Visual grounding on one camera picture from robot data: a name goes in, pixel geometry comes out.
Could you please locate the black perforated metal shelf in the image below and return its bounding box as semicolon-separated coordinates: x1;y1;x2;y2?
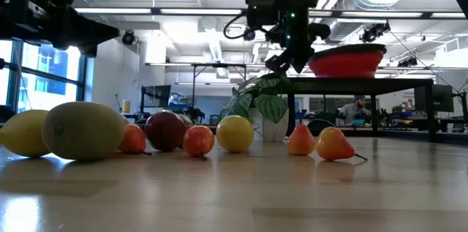
284;77;438;143

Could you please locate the dark office chair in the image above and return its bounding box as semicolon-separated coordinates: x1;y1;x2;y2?
306;118;336;130

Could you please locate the black monitor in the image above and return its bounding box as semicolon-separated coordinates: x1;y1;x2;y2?
414;84;455;113
140;84;172;114

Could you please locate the red grey collapsible bowl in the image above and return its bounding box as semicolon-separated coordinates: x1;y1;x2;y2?
308;43;388;79

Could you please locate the brown kiwi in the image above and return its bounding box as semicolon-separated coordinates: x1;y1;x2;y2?
176;113;195;130

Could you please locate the black metal gantry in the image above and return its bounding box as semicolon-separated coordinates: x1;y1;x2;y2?
146;62;248;116

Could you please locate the black ceiling spotlight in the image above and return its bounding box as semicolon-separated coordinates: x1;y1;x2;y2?
397;56;420;68
121;29;136;45
243;26;257;42
360;21;391;44

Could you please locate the person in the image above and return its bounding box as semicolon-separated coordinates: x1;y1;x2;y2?
338;95;372;125

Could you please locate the window with dark frame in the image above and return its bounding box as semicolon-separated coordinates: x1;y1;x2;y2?
0;40;95;114

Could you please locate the small orange yellow pear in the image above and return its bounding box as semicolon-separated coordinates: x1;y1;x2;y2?
315;126;369;162
182;124;216;162
287;118;316;157

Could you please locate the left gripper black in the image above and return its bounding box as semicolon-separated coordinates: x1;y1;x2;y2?
0;0;121;57

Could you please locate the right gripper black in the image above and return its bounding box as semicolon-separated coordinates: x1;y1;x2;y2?
247;0;331;75

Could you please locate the green artificial potted plant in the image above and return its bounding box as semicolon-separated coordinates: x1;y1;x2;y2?
218;72;293;143

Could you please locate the yellow lemon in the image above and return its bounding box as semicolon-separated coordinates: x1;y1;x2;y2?
215;114;255;154
0;109;50;159

